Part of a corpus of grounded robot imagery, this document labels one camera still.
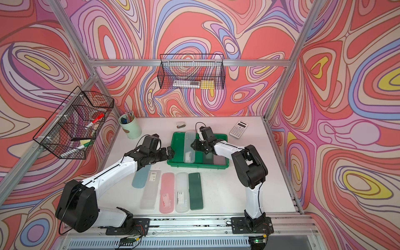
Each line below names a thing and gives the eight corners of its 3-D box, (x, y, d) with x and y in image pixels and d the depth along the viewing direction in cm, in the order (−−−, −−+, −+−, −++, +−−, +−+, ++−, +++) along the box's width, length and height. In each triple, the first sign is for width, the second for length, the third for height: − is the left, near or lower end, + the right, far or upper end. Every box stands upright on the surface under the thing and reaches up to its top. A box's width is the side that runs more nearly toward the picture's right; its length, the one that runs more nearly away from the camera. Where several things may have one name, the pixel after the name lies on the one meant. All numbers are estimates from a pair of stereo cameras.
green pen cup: (126, 139, 110) (115, 122, 96) (130, 128, 117) (121, 110, 103) (140, 139, 110) (131, 122, 96) (143, 128, 117) (136, 110, 103)
